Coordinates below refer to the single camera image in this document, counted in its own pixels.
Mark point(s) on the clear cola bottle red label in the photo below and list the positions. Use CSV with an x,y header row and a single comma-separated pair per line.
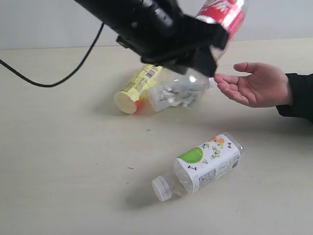
x,y
228,13

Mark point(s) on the white green label bottle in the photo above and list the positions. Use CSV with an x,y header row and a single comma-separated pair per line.
x,y
179,92

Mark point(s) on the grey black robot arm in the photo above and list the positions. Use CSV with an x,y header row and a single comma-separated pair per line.
x,y
117,14

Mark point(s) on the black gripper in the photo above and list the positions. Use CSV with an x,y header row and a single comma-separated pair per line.
x,y
183,44

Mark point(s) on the person's open hand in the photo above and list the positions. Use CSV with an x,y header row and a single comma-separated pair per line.
x,y
264,86

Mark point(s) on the clear bottle butterfly label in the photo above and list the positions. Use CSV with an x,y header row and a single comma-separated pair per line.
x,y
198,167

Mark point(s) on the yellow bottle with red cap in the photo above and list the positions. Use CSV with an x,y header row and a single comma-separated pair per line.
x,y
129,98

